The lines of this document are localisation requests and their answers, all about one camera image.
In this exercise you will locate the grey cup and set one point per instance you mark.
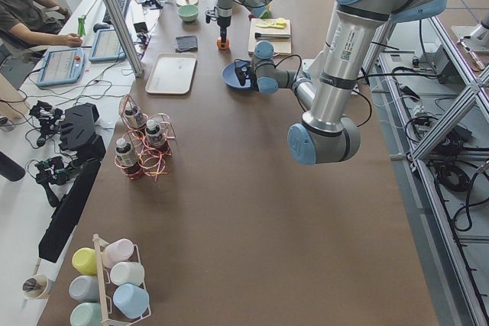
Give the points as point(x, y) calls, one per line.
point(84, 289)

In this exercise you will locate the wooden cutting board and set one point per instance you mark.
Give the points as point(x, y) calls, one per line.
point(277, 31)

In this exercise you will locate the cream rabbit tray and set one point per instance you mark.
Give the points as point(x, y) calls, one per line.
point(172, 74)

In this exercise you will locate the tea bottle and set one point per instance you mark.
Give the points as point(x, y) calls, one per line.
point(154, 134)
point(126, 156)
point(134, 117)

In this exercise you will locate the seated person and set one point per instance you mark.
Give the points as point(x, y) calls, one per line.
point(26, 24)

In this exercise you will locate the copper wire bottle rack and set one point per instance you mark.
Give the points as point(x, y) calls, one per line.
point(151, 160)

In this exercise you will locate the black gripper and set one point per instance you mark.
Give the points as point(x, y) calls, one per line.
point(222, 23)

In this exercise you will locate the grey folded cloth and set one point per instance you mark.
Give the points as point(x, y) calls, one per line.
point(186, 43)

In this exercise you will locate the white cup rack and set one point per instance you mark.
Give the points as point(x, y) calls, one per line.
point(110, 314)

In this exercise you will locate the yellow plastic knife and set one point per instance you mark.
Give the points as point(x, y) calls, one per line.
point(278, 23)

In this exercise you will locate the white cup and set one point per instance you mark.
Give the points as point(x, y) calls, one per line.
point(127, 272)

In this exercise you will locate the mint green cup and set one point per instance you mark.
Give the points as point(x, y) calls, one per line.
point(86, 314)

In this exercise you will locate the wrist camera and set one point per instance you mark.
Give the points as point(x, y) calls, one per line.
point(211, 15)
point(242, 70)

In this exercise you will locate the orange fruit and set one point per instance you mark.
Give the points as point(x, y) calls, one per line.
point(222, 44)

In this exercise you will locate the yellow cup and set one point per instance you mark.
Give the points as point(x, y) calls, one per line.
point(84, 261)

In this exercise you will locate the blue teach pendant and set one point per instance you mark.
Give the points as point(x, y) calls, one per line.
point(61, 67)
point(106, 47)

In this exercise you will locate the aluminium frame post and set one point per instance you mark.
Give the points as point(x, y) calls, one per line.
point(124, 37)

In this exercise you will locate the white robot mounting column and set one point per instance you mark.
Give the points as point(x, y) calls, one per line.
point(315, 68)

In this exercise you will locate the green bowl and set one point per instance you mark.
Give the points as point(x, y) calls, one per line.
point(188, 13)

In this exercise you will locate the steel muddler tube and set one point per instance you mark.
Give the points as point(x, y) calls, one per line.
point(271, 36)

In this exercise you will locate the light blue cup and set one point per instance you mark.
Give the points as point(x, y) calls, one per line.
point(132, 301)

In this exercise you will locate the blue plate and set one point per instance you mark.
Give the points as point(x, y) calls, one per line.
point(229, 77)

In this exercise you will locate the pink cup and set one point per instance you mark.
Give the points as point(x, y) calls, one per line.
point(117, 252)

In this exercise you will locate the black keyboard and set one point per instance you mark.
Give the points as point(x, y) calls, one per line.
point(123, 6)

